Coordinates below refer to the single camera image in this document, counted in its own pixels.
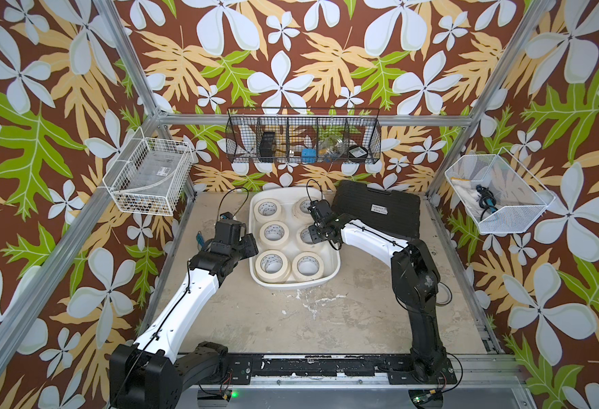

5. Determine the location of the masking tape roll two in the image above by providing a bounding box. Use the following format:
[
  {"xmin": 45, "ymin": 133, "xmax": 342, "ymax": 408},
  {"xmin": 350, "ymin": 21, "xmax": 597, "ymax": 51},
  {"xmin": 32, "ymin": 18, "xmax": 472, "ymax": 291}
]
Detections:
[{"xmin": 259, "ymin": 221, "xmax": 290, "ymax": 249}]

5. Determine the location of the masking tape roll three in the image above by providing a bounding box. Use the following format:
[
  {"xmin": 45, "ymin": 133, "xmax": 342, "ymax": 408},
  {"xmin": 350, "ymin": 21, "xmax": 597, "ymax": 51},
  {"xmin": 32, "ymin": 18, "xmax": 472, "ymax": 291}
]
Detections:
[{"xmin": 254, "ymin": 250, "xmax": 291, "ymax": 284}]

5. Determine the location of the white plastic storage box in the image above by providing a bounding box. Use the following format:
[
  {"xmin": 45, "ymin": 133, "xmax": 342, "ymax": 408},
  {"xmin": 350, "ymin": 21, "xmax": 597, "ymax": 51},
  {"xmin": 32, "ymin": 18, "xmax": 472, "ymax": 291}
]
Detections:
[{"xmin": 248, "ymin": 187, "xmax": 341, "ymax": 290}]

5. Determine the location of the masking tape roll one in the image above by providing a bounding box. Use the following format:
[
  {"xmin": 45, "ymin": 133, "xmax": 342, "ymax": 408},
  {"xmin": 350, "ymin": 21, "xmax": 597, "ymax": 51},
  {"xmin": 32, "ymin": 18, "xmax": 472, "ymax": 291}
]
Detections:
[{"xmin": 253, "ymin": 199, "xmax": 284, "ymax": 224}]

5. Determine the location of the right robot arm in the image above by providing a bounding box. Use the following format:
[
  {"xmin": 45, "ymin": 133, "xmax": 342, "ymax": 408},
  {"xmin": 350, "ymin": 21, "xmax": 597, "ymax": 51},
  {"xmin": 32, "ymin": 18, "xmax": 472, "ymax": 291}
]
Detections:
[{"xmin": 308, "ymin": 199, "xmax": 451, "ymax": 383}]

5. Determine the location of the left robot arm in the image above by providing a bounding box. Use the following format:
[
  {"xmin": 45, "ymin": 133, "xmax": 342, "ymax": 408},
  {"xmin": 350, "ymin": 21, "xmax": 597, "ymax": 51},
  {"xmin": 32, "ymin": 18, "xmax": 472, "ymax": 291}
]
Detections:
[{"xmin": 108, "ymin": 212, "xmax": 259, "ymax": 408}]

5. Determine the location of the masking tape roll five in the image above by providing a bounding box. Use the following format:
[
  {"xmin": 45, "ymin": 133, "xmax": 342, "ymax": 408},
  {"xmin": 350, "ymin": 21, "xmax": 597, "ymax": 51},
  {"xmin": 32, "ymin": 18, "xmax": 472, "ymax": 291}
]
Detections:
[{"xmin": 295, "ymin": 225, "xmax": 323, "ymax": 252}]

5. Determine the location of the masking tape roll four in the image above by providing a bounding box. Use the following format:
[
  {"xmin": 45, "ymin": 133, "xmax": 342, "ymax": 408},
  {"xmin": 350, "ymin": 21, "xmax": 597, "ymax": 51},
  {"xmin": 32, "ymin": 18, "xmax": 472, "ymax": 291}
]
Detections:
[{"xmin": 292, "ymin": 198, "xmax": 314, "ymax": 223}]

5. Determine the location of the masking tape roll six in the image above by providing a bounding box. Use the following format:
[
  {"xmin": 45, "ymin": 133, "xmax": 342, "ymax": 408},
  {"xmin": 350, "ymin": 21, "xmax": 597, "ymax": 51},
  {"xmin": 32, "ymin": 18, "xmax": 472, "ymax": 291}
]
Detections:
[{"xmin": 292, "ymin": 252, "xmax": 324, "ymax": 282}]

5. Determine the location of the black box in basket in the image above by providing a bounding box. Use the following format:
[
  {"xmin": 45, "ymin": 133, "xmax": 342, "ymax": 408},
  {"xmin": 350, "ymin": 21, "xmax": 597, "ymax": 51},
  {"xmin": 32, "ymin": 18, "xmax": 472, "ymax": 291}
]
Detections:
[{"xmin": 258, "ymin": 131, "xmax": 277, "ymax": 162}]

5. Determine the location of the black plastic tool case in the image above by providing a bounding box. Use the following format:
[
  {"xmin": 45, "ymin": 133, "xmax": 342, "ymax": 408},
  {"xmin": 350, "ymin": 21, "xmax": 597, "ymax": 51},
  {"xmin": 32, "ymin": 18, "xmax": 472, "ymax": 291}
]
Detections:
[{"xmin": 331, "ymin": 181, "xmax": 421, "ymax": 240}]

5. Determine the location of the blue item in basket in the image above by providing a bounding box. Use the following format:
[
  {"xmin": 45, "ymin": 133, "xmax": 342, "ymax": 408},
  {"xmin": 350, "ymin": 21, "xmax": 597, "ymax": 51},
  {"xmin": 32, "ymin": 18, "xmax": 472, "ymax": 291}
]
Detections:
[{"xmin": 301, "ymin": 148, "xmax": 318, "ymax": 164}]

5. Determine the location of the white mesh basket right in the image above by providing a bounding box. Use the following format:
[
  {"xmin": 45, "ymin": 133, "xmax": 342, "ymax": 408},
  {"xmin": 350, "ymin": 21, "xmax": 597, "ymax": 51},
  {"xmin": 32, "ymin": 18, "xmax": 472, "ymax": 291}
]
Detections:
[{"xmin": 445, "ymin": 148, "xmax": 555, "ymax": 235}]

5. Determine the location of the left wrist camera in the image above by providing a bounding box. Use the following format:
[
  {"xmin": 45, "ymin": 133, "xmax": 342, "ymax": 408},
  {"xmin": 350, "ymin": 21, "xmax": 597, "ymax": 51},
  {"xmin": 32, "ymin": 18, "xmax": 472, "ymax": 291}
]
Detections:
[{"xmin": 215, "ymin": 219, "xmax": 247, "ymax": 246}]

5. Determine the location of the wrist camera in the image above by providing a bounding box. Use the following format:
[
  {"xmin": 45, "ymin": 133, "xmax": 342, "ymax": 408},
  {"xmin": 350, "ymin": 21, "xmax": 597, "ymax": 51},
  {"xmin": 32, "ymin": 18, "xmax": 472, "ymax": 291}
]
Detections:
[
  {"xmin": 215, "ymin": 219, "xmax": 247, "ymax": 246},
  {"xmin": 309, "ymin": 199, "xmax": 334, "ymax": 223}
]

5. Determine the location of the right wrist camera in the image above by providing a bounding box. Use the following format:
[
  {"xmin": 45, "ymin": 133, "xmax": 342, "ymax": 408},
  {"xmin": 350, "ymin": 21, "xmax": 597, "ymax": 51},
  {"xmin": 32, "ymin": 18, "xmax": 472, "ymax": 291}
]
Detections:
[{"xmin": 309, "ymin": 199, "xmax": 334, "ymax": 223}]

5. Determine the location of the white wire basket left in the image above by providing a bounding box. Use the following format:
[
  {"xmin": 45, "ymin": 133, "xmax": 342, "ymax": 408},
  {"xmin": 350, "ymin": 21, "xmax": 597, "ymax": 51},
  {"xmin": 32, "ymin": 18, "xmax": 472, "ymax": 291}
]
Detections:
[{"xmin": 104, "ymin": 129, "xmax": 195, "ymax": 216}]

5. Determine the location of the black wire wall basket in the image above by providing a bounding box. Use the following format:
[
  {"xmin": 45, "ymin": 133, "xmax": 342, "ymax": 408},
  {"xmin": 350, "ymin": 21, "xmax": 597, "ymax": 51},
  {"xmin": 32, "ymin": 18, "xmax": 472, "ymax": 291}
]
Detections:
[{"xmin": 224, "ymin": 107, "xmax": 381, "ymax": 165}]

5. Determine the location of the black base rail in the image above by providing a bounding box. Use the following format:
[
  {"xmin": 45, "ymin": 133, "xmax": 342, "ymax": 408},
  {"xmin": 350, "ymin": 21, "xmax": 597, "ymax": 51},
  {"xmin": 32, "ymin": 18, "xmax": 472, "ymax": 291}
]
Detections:
[{"xmin": 181, "ymin": 352, "xmax": 458, "ymax": 387}]

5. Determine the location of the black cable in basket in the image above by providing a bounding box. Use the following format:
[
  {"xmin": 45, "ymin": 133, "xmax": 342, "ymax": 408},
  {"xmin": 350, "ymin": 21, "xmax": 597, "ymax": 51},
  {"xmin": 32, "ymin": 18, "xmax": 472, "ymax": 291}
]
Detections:
[{"xmin": 474, "ymin": 185, "xmax": 499, "ymax": 216}]

